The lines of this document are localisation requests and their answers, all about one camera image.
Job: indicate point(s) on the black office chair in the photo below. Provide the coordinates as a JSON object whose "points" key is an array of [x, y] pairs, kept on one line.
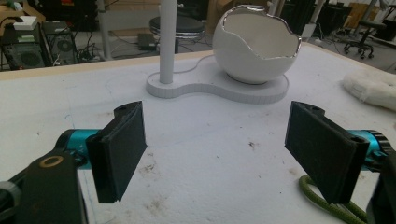
{"points": [[362, 35]]}

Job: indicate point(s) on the black round stool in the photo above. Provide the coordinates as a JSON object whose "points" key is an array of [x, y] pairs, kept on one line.
{"points": [[176, 26]]}

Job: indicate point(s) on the white stand base with pole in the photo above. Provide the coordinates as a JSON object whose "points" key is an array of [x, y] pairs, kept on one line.
{"points": [[218, 85]]}

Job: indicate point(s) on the white box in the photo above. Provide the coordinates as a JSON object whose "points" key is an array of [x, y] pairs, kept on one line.
{"points": [[25, 22]]}

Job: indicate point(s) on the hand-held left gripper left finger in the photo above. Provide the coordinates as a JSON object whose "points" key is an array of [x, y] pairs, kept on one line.
{"points": [[116, 152]]}

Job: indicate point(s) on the black computer tower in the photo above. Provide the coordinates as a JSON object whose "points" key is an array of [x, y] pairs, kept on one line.
{"points": [[21, 49], [60, 42]]}

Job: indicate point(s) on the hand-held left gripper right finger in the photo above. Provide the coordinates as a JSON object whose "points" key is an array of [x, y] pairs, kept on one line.
{"points": [[323, 149]]}

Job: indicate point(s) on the white eggshell-shaped bowl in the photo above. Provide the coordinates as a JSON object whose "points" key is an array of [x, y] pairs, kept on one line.
{"points": [[256, 46]]}

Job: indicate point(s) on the white metal table leg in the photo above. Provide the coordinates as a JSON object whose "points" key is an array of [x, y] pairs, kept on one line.
{"points": [[104, 29]]}

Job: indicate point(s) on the white fluffy cloth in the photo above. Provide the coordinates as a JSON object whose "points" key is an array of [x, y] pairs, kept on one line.
{"points": [[372, 87]]}

